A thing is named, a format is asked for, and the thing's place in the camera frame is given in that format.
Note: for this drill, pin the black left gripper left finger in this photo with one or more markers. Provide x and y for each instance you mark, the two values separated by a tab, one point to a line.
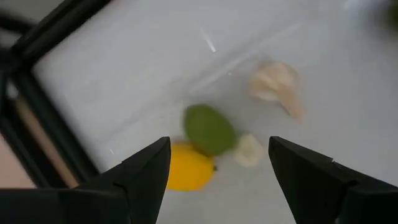
124	199

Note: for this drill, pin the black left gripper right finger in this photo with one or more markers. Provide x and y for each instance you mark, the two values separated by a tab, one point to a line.
326	193

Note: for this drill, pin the yellow lemon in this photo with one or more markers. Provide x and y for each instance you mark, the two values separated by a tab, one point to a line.
189	169

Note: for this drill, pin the small garlic clove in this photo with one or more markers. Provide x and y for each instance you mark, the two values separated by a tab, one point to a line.
248	151

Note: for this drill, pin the oval green lime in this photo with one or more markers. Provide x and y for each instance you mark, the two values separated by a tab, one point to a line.
208	129

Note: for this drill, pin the garlic bulb with stem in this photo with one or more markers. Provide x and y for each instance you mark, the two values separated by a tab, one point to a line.
273	82

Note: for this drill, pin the black metal table frame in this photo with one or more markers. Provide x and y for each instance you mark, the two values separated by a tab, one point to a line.
53	28

